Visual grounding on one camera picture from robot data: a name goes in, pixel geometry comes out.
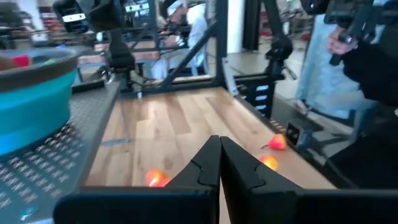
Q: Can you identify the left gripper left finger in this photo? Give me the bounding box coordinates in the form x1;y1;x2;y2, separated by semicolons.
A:
52;135;222;224

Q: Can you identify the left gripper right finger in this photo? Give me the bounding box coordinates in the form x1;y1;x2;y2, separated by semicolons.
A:
220;136;398;224

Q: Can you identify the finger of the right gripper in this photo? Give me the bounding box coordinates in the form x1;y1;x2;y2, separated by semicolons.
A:
124;0;154;17
52;0;91;34

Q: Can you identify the orange toy peach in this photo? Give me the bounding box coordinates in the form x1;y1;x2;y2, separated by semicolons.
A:
259;154;279;171

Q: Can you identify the orange-yellow toy pear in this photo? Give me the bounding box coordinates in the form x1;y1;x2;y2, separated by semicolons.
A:
260;133;288;151

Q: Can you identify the red apple half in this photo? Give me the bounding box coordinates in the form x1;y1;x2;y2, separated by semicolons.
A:
12;54;32;68

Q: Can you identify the dark brown toy fruit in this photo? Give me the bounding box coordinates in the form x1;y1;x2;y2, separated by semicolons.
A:
0;55;17;72

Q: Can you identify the grey perforated metal stand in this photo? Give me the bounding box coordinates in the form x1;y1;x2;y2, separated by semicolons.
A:
0;79;123;224

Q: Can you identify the blue collapsible colander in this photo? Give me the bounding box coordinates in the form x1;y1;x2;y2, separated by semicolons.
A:
0;46;82;157

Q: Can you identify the black vented metal panel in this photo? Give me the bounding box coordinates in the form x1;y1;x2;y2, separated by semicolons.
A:
238;74;277;121

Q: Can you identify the person's hand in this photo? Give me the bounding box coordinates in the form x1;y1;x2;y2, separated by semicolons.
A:
326;26;359;56

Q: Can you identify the black aluminium rig frame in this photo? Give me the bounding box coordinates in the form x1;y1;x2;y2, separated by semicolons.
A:
123;0;280;121

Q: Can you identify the silver frame bracket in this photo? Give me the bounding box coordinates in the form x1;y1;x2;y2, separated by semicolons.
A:
221;57;239;96

